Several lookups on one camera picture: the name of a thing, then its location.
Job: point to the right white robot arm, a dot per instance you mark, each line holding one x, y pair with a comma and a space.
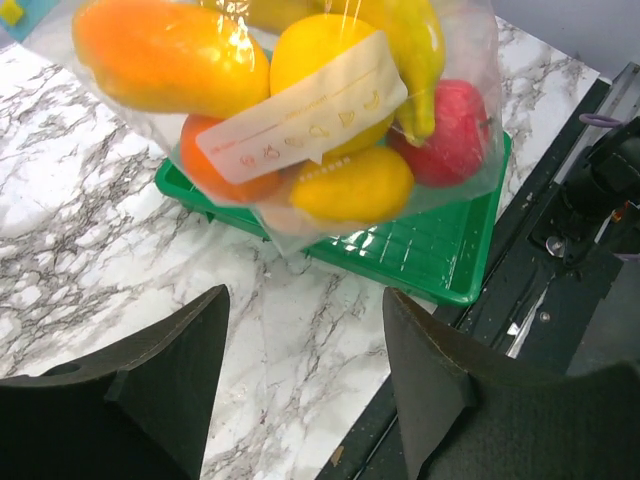
604, 178

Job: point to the yellow orange mango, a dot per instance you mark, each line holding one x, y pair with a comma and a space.
170, 57

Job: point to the yellow lemon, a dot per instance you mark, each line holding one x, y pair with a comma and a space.
367, 187

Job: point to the orange peach with leaf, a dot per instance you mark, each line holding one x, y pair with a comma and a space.
280, 216

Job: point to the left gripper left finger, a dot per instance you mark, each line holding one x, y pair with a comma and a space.
139, 408

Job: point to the red apple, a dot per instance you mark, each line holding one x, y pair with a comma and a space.
456, 150

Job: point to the yellow banana bunch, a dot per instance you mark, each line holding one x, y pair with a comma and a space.
414, 34

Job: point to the clear zip top bag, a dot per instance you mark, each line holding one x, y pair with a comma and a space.
45, 28

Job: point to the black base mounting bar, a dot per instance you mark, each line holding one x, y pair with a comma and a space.
564, 320

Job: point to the green plastic tray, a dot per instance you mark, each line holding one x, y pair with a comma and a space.
436, 248

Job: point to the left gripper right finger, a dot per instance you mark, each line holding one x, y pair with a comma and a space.
466, 411

